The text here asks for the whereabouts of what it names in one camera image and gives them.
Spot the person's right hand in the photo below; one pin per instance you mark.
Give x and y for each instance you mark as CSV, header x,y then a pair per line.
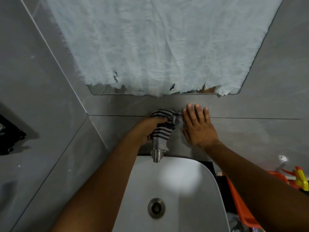
x,y
199,130

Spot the person's left hand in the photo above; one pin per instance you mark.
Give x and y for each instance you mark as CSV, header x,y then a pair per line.
x,y
147,129

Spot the person's right middle finger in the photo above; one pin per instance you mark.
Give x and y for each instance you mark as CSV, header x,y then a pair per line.
x,y
192,114

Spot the person's right thumb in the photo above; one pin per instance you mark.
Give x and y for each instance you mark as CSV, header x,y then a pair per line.
x,y
186,136

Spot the person's right little finger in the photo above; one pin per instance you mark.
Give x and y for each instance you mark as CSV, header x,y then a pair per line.
x,y
207,115

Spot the person's left fingers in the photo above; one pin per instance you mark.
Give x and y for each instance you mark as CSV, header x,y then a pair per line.
x,y
159,120

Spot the striped black and white cloth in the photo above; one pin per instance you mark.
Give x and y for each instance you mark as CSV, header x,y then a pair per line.
x,y
164,128

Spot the person's right forearm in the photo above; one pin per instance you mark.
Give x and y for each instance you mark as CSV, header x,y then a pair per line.
x,y
260,188

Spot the person's left forearm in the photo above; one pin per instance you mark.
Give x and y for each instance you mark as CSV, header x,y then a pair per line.
x,y
101,188

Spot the chrome faucet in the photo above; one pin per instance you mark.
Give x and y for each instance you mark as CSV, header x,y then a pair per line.
x,y
157,154

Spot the white ceramic sink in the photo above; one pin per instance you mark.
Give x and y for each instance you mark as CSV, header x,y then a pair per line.
x,y
173,198

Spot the metal sink drain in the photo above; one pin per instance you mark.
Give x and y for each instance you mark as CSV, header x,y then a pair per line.
x,y
156,208

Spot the orange plastic basket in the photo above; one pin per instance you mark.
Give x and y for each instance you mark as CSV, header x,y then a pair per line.
x,y
243,205

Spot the yellow and red spray nozzle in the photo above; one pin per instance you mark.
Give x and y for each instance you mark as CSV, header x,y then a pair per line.
x,y
300,178

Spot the black wall-mounted holder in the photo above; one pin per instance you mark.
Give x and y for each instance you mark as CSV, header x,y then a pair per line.
x,y
9,135

